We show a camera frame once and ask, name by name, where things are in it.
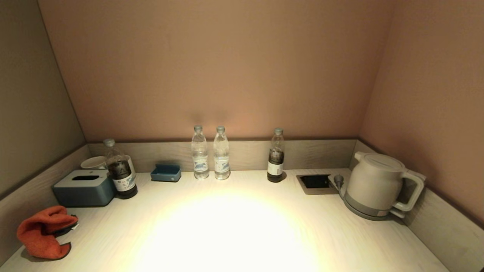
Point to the clear water bottle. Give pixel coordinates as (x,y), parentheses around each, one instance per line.
(200,158)
(221,158)

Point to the small blue tray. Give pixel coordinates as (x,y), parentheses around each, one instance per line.
(165,174)

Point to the white cup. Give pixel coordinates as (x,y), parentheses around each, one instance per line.
(93,162)

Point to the dark drink bottle white label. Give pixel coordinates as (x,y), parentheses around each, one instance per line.
(276,162)

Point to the grey kettle base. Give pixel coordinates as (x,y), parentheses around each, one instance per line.
(363,214)

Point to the black recessed power socket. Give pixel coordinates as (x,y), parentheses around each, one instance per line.
(317,182)

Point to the orange microfibre cloth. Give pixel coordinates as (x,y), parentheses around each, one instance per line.
(41,234)

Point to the grey kettle plug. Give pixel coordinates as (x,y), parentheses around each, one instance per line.
(338,180)

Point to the cream electric kettle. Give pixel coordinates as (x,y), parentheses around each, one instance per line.
(376,181)

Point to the dark drink bottle patterned label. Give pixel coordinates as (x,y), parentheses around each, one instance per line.
(121,177)

